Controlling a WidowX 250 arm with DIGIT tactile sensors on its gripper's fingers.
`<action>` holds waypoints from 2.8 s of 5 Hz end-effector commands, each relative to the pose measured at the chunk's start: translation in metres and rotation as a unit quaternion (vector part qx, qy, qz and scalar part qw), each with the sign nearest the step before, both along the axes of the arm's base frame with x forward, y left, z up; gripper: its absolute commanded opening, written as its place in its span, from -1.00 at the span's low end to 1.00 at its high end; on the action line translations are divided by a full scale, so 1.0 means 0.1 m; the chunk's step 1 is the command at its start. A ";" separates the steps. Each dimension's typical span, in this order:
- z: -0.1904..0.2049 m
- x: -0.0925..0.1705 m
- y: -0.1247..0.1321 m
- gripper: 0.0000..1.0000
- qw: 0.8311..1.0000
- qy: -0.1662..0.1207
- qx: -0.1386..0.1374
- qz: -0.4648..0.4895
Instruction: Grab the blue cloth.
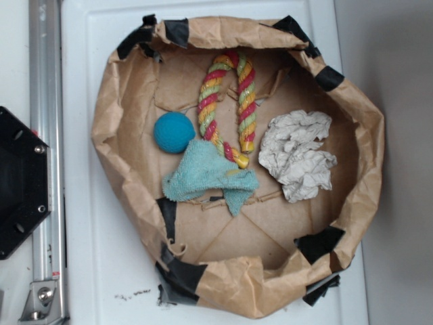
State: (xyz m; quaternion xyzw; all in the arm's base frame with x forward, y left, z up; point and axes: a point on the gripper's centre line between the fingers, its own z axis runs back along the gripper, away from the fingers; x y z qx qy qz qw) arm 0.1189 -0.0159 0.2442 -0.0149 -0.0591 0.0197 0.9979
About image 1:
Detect light blue terry cloth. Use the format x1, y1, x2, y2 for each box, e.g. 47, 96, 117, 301
162, 139, 259, 217

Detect blue rubber ball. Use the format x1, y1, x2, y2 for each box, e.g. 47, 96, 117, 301
154, 112, 196, 154

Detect crumpled white paper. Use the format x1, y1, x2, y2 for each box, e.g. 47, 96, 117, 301
258, 110, 338, 203

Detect brown paper bag bin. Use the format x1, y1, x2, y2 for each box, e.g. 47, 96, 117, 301
91, 15, 384, 319

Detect white tray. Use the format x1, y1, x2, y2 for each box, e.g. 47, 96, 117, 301
60, 0, 370, 325

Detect multicolour twisted rope toy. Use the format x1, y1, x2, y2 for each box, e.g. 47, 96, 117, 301
198, 51, 256, 169

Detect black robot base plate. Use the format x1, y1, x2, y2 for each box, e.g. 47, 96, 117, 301
1, 106, 50, 260

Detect aluminium extrusion rail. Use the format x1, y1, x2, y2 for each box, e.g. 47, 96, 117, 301
29, 1, 70, 324

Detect metal corner bracket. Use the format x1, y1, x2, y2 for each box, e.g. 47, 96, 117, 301
18, 280, 62, 324

